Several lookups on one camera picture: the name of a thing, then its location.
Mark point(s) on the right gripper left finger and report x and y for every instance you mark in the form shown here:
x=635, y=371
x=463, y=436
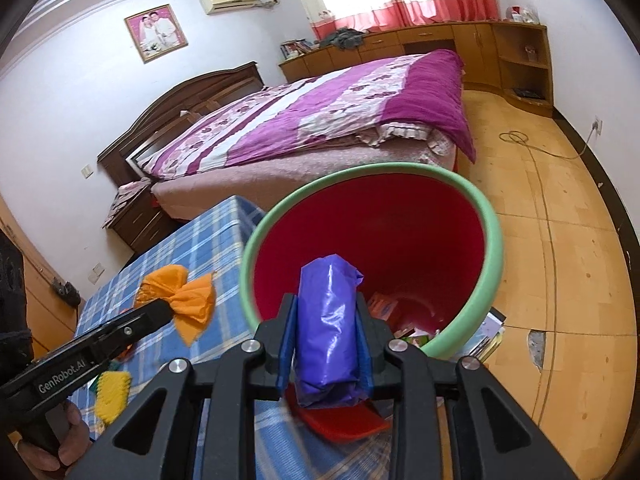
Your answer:
x=278, y=338

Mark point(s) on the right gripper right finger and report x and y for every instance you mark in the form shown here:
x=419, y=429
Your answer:
x=376, y=378

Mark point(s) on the purple plastic bag roll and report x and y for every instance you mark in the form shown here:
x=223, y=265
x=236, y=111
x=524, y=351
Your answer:
x=326, y=353

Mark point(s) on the person's left hand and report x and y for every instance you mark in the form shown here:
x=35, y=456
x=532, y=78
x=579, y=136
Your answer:
x=75, y=445

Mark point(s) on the wooden wardrobe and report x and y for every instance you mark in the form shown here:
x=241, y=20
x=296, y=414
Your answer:
x=51, y=320

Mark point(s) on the yellow sponge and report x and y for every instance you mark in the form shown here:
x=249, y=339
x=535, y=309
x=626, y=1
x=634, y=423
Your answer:
x=112, y=393

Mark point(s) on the orange paper bow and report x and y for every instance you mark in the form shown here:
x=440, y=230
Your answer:
x=193, y=301

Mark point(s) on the red bin with green rim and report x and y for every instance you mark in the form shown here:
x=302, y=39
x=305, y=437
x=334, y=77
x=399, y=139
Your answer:
x=423, y=235

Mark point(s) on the blue plaid tablecloth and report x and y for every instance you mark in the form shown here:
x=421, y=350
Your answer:
x=197, y=270

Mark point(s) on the dark wooden nightstand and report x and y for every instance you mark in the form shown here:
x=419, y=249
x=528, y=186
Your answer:
x=137, y=217

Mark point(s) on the bed with purple quilt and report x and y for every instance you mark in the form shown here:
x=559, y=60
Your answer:
x=265, y=145

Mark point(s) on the dark wooden headboard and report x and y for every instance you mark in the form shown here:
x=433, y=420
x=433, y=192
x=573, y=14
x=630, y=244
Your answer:
x=180, y=106

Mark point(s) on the grey clothes pile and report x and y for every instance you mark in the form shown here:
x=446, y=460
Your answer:
x=344, y=39

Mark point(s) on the long wooden cabinet desk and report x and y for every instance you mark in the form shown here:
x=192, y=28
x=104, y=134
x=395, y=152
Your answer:
x=508, y=58

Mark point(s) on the framed wedding photo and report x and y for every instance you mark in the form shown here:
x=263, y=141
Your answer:
x=155, y=32

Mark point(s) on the black charger on wall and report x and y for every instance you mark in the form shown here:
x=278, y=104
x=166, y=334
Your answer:
x=67, y=292

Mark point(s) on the white wall air conditioner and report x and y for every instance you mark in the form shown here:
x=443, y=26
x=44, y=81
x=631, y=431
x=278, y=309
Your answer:
x=218, y=6

